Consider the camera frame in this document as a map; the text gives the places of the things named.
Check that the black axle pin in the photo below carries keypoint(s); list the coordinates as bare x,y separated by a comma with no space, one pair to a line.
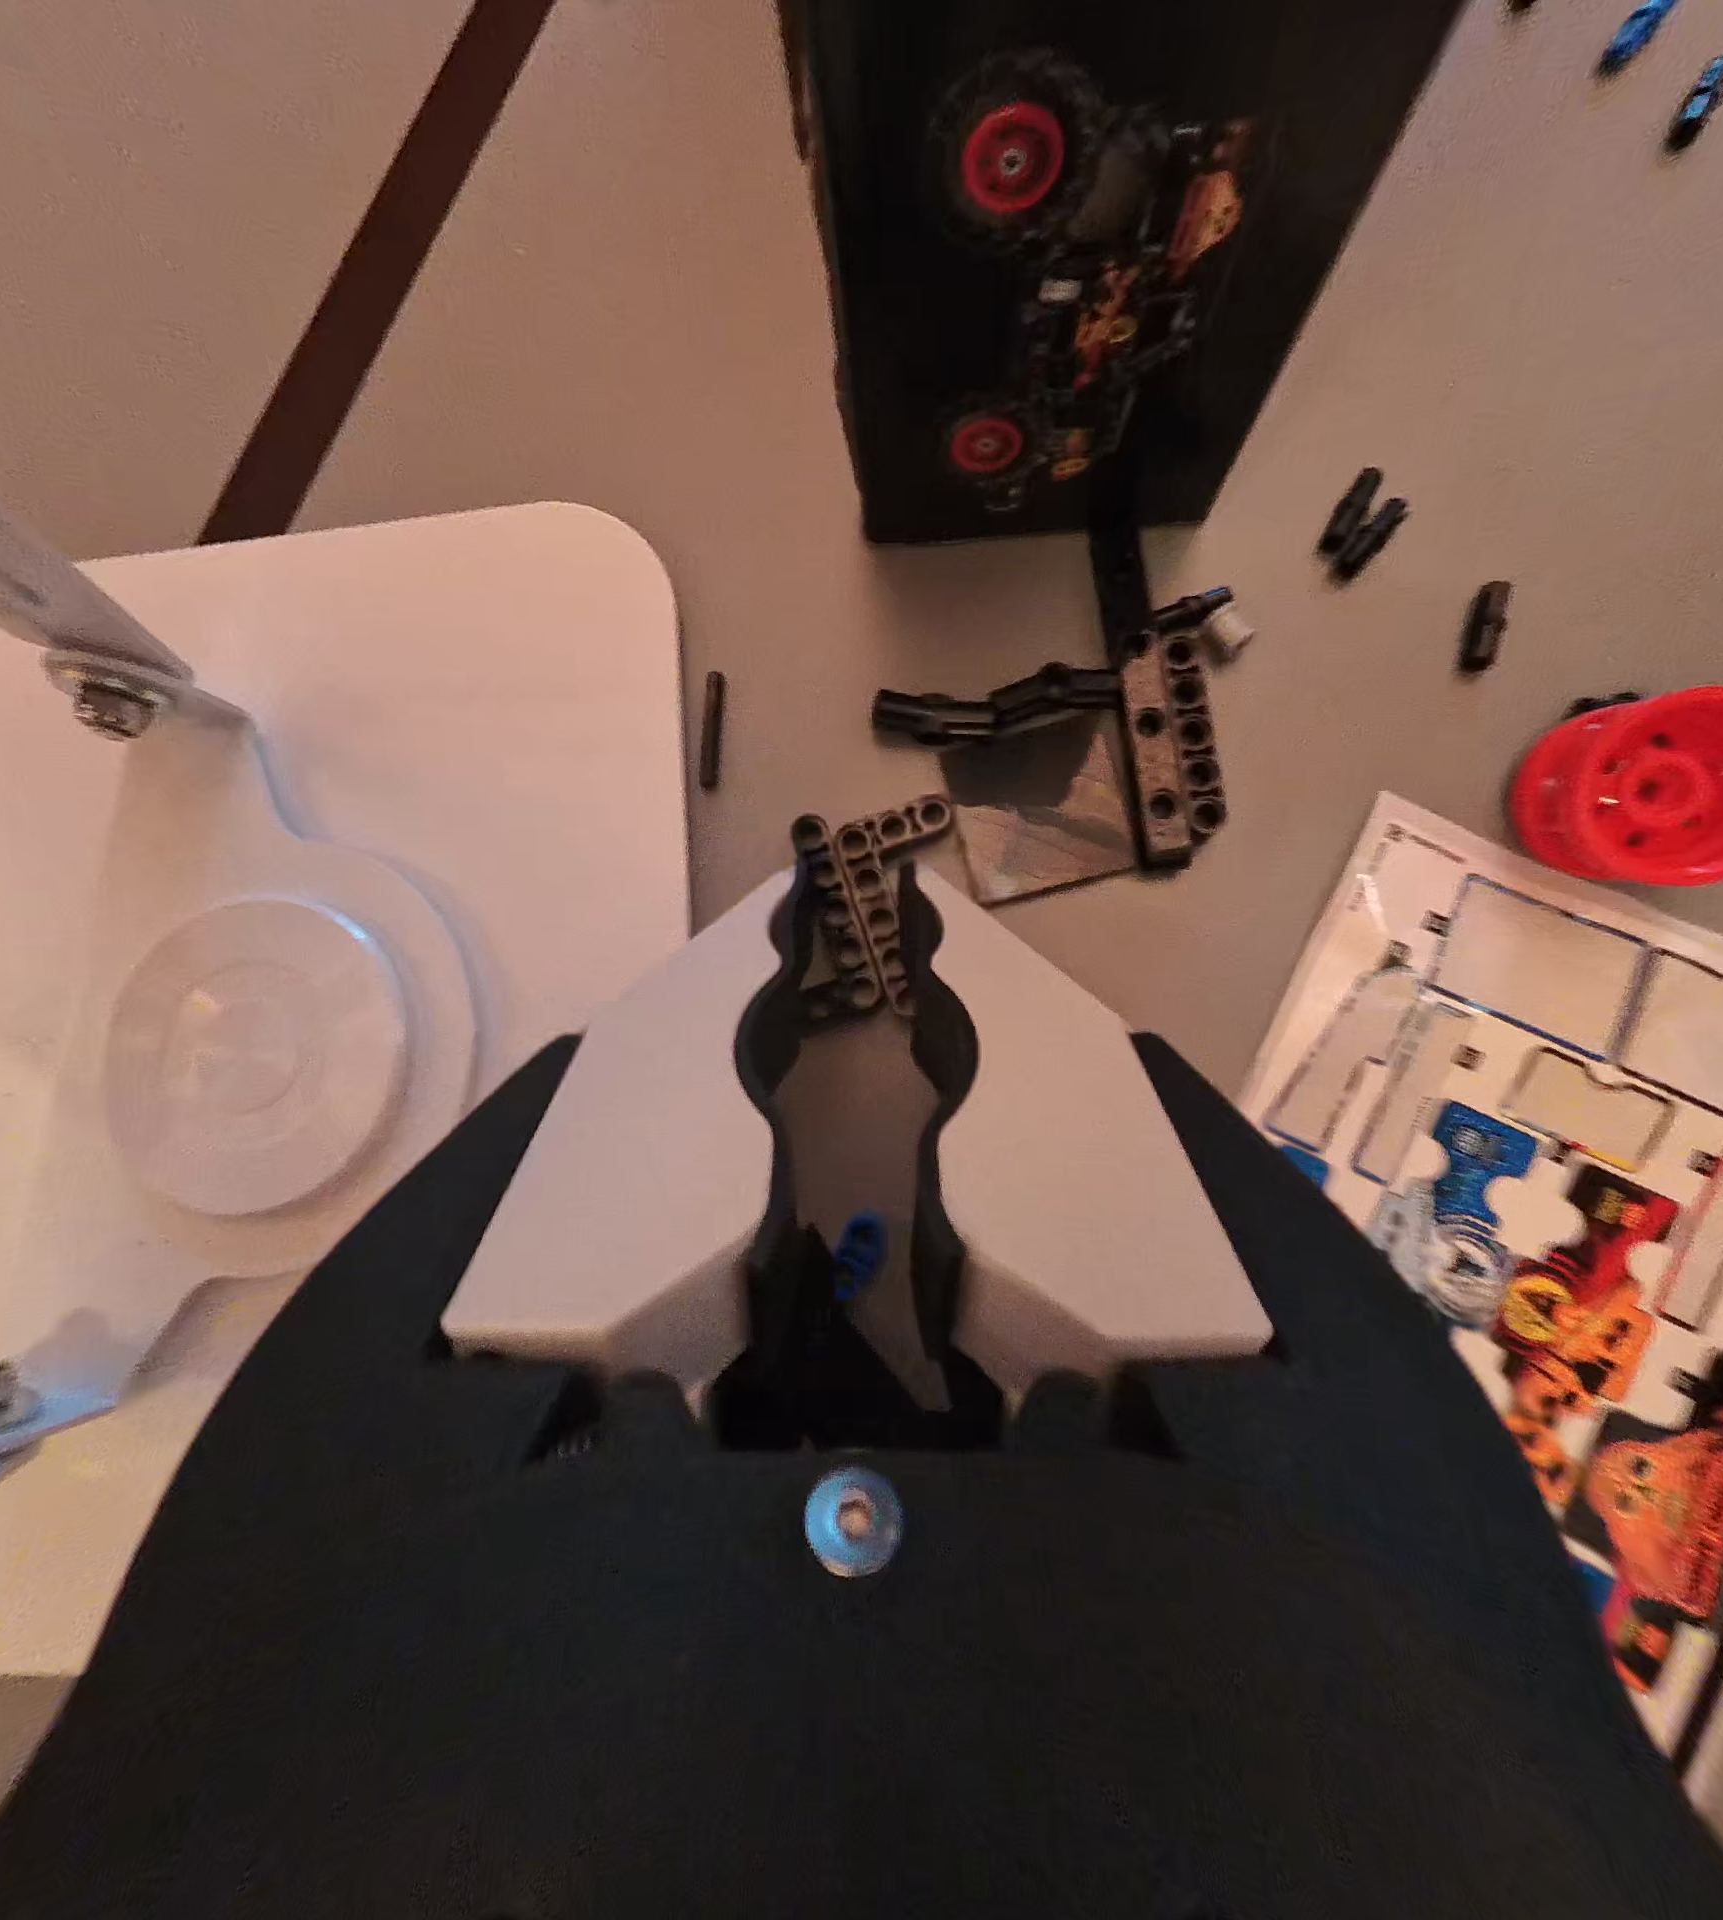
862,901

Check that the grey white pin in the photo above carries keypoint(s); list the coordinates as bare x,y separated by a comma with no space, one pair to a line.
1230,627

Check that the black single pin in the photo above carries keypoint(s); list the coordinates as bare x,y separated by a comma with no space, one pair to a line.
1702,98
1486,622

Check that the thin black beam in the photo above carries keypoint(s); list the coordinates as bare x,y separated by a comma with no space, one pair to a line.
1120,570

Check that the small blue connector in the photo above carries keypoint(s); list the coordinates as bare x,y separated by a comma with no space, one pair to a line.
858,1253

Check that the grey desk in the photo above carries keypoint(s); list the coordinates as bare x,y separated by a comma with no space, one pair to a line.
1552,270

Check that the black toy set box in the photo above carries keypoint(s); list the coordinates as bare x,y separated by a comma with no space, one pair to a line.
1132,300

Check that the book stand with white base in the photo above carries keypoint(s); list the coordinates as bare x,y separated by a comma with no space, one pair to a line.
501,675

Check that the red wheel rim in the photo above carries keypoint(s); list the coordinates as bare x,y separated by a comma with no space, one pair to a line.
1656,788

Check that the small blue pin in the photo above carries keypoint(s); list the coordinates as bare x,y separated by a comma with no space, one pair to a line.
1638,30

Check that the dark flat panel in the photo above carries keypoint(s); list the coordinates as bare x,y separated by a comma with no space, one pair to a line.
1042,825

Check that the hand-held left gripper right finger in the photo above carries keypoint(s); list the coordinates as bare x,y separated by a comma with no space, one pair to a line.
1086,1184

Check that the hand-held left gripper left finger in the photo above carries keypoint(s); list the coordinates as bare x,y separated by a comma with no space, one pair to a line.
623,1184

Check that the thick black holed beam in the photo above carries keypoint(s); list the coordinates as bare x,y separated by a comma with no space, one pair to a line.
1176,750

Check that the colourful sticker sheet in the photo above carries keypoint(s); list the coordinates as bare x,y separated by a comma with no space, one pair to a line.
1552,961

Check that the black double pin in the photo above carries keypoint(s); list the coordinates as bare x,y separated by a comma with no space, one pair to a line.
1356,525

